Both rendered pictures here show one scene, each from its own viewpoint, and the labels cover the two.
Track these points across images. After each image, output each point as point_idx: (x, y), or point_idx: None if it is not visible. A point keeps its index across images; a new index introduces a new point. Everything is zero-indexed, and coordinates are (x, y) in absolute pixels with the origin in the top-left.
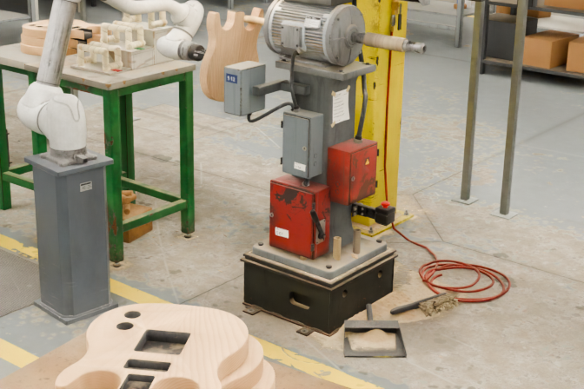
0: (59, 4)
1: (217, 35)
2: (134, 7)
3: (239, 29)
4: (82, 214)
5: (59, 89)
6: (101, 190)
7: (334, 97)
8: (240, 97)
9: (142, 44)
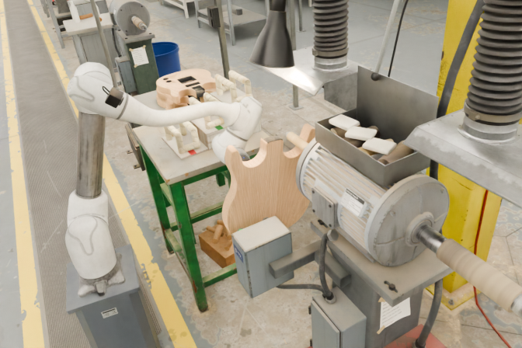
0: (80, 117)
1: (238, 175)
2: (160, 121)
3: (276, 161)
4: (112, 334)
5: (96, 200)
6: (130, 311)
7: (383, 302)
8: (248, 280)
9: (221, 123)
